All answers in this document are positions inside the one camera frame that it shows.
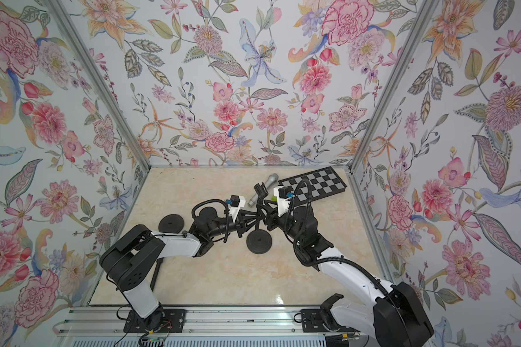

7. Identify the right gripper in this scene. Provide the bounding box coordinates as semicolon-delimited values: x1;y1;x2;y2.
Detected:
259;200;308;249

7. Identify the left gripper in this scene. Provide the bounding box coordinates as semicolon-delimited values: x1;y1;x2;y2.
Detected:
206;211;261;239

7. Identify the black round stand base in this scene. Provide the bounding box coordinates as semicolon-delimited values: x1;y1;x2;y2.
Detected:
246;229;272;254

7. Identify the black stand pole with clip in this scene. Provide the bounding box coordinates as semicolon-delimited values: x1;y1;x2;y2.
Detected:
253;198;265;231

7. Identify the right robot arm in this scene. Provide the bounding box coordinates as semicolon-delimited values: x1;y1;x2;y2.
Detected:
255;183;434;346

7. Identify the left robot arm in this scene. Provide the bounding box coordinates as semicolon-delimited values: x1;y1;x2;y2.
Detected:
99;195;263;329

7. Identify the silver microphone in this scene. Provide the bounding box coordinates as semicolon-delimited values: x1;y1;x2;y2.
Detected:
247;173;279;207

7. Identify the black checkered chess box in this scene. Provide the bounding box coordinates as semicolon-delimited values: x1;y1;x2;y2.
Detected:
278;166;347;206

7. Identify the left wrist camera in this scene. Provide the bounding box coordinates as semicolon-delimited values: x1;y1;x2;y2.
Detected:
227;195;246;222

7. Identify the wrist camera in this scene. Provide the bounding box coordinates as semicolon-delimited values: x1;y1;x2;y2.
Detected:
227;195;246;222
273;186;293;217

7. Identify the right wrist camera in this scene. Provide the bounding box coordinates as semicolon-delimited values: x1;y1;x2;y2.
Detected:
273;186;293;217

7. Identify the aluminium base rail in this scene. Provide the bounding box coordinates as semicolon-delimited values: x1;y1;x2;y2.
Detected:
52;306;379;346

